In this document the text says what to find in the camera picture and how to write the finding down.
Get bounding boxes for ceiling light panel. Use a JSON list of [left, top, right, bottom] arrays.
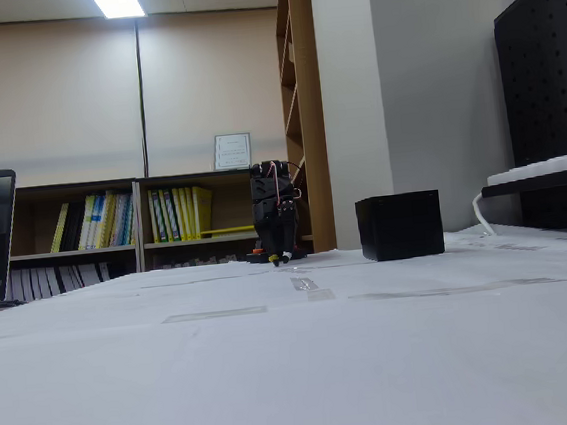
[[86, 0, 148, 23]]

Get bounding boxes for yellow long bar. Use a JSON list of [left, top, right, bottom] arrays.
[[199, 223, 259, 237]]

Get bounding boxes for slim yellow ring binder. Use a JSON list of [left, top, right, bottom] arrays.
[[180, 185, 200, 242], [170, 186, 189, 243]]

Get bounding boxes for black wall conduit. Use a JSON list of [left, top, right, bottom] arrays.
[[129, 19, 154, 179]]

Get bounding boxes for black pegboard shelf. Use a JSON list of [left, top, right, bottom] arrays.
[[479, 167, 567, 199]]

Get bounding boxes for yellow binder with label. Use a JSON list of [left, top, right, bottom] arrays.
[[159, 187, 178, 244], [147, 188, 168, 245]]

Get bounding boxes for framed white certificate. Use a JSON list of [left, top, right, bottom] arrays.
[[211, 131, 254, 172]]

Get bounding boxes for white paper table cover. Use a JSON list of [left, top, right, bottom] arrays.
[[0, 217, 567, 425]]

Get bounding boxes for tall wooden bookshelf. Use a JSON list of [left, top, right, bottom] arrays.
[[271, 0, 337, 255]]

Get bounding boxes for black pegboard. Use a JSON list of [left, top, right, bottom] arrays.
[[490, 0, 567, 241]]

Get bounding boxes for low wooden bookshelf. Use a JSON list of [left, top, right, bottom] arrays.
[[2, 175, 149, 303], [133, 166, 269, 273]]

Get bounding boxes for white power cable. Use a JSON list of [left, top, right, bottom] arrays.
[[471, 190, 498, 239]]

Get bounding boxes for thin yellow book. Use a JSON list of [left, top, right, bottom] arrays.
[[46, 202, 74, 255]]

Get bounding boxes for black box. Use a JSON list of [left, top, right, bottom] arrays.
[[353, 188, 446, 264]]

